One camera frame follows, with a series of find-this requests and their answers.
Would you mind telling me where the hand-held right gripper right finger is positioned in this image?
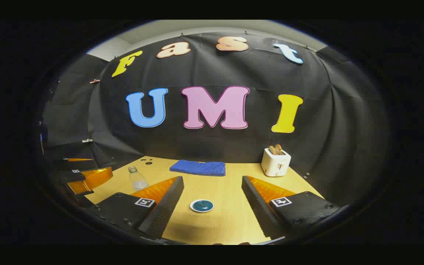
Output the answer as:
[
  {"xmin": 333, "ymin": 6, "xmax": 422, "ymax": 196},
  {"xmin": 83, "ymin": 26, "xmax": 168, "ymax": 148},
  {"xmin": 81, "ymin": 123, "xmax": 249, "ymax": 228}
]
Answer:
[{"xmin": 241, "ymin": 176, "xmax": 345, "ymax": 240}]

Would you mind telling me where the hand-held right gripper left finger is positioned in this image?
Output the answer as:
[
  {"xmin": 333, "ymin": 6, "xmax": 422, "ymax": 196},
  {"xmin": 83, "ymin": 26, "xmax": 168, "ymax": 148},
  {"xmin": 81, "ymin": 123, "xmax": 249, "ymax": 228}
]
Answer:
[{"xmin": 87, "ymin": 176, "xmax": 185, "ymax": 240}]

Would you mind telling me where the clear plastic water bottle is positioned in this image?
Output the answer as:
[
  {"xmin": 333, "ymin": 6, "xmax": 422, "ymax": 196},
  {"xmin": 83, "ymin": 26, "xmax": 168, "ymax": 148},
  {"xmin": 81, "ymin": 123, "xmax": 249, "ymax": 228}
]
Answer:
[{"xmin": 128, "ymin": 166, "xmax": 149, "ymax": 191}]

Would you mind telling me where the white toaster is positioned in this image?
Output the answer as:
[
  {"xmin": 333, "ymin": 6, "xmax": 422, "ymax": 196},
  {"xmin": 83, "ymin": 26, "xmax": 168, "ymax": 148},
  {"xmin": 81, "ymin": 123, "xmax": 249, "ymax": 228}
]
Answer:
[{"xmin": 261, "ymin": 148, "xmax": 292, "ymax": 177}]

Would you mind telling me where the folded blue towel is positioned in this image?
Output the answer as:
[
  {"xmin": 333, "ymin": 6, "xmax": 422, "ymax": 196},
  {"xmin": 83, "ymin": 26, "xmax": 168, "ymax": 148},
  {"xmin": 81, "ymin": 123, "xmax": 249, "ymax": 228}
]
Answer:
[{"xmin": 169, "ymin": 159, "xmax": 226, "ymax": 177}]

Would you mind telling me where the black backdrop cloth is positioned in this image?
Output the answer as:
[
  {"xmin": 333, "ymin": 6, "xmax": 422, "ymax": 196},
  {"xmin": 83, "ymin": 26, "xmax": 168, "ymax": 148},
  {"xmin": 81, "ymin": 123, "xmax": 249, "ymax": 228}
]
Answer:
[{"xmin": 41, "ymin": 31, "xmax": 391, "ymax": 221}]

